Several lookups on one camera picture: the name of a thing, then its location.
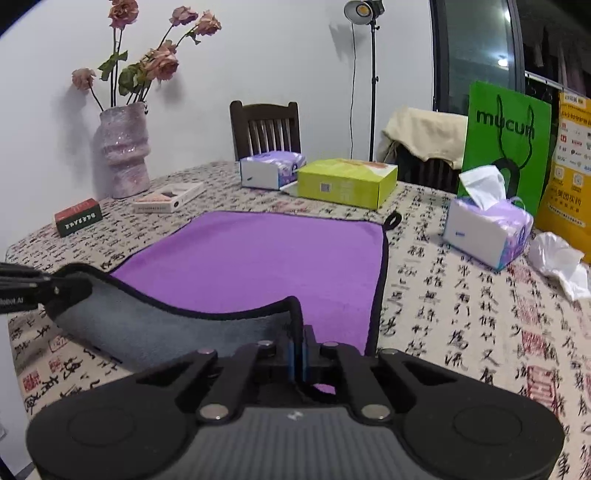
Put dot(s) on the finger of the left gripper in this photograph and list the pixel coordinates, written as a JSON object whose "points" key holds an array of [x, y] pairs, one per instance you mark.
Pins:
{"points": [[25, 288]]}

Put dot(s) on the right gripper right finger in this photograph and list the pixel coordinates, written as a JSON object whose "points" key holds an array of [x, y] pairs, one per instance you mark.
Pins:
{"points": [[449, 425]]}

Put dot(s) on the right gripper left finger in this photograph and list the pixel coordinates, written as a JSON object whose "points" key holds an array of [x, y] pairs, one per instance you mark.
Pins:
{"points": [[138, 426]]}

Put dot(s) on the purple and grey towel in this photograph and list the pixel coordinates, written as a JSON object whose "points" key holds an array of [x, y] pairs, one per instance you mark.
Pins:
{"points": [[227, 279]]}

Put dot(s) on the red and green box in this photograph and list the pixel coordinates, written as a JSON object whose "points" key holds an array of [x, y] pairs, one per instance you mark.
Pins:
{"points": [[77, 217]]}

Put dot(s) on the calligraphy print tablecloth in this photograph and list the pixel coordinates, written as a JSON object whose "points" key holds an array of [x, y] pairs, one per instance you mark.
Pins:
{"points": [[513, 329]]}

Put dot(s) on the white flat product box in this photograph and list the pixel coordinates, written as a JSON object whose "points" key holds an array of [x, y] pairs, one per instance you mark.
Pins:
{"points": [[168, 198]]}

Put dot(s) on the pink speckled vase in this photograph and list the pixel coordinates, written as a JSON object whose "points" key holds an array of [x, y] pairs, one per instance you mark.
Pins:
{"points": [[123, 143]]}

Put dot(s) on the crumpled white tissue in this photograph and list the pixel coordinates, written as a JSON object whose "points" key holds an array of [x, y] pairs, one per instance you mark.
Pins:
{"points": [[553, 257]]}

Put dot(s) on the open purple tissue pack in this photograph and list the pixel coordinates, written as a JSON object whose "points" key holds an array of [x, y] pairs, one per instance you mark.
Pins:
{"points": [[486, 224]]}

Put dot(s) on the yellow printed bag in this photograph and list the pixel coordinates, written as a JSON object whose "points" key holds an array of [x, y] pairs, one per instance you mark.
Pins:
{"points": [[565, 209]]}

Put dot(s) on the lime green tissue box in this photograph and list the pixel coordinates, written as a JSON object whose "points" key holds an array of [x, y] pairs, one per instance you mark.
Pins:
{"points": [[347, 182]]}

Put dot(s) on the purple white tissue pack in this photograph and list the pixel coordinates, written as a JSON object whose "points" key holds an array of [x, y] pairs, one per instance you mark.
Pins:
{"points": [[271, 170]]}

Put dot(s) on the chair with cream garment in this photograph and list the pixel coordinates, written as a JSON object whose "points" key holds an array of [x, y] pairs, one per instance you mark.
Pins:
{"points": [[427, 147]]}

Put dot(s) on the dark wooden chair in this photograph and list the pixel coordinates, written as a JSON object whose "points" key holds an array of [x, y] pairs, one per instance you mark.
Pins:
{"points": [[261, 128]]}

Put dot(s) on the green mucun paper bag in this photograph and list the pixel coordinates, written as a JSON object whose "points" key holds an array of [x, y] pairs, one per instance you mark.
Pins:
{"points": [[511, 131]]}

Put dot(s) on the dark framed glass door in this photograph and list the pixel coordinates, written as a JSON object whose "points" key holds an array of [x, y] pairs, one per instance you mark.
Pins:
{"points": [[538, 48]]}

